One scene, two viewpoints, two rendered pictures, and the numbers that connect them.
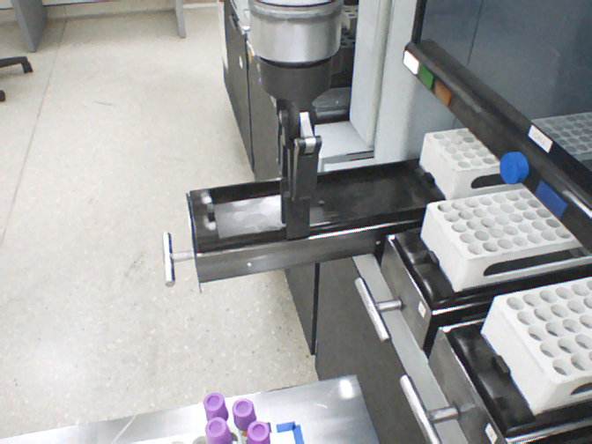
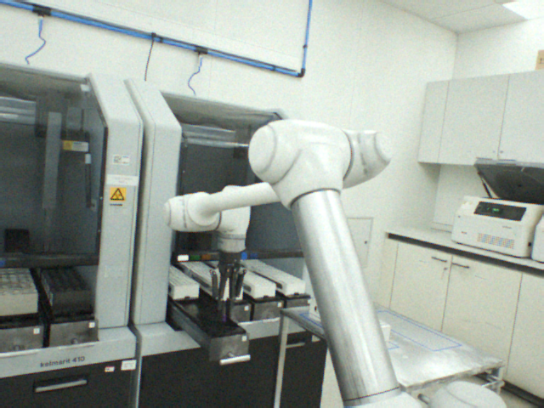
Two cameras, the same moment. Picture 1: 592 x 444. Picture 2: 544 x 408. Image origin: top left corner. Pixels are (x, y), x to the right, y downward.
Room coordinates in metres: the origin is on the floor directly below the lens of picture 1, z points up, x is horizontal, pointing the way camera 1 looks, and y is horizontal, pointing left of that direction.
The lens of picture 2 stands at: (0.89, 1.40, 1.34)
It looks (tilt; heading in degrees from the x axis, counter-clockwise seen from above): 5 degrees down; 249
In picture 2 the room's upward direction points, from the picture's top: 6 degrees clockwise
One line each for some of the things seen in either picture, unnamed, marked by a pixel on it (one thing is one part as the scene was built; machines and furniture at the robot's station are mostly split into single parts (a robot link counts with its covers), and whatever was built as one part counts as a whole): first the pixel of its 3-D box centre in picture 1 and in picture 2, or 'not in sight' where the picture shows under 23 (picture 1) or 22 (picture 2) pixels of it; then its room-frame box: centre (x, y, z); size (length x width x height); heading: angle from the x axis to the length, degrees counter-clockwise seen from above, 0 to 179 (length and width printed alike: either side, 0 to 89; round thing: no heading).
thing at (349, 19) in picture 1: (344, 23); (14, 297); (1.14, -0.12, 0.85); 0.12 x 0.02 x 0.06; 13
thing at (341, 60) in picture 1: (336, 51); (70, 299); (0.98, -0.09, 0.85); 0.12 x 0.02 x 0.06; 14
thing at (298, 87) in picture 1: (295, 92); (229, 263); (0.50, 0.00, 1.00); 0.08 x 0.07 x 0.09; 14
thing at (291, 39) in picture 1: (295, 24); (231, 241); (0.50, 0.00, 1.07); 0.09 x 0.09 x 0.06
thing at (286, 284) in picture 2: not in sight; (275, 280); (0.17, -0.39, 0.83); 0.30 x 0.10 x 0.06; 104
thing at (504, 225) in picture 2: not in sight; (512, 206); (-1.89, -1.02, 1.22); 0.62 x 0.56 x 0.64; 12
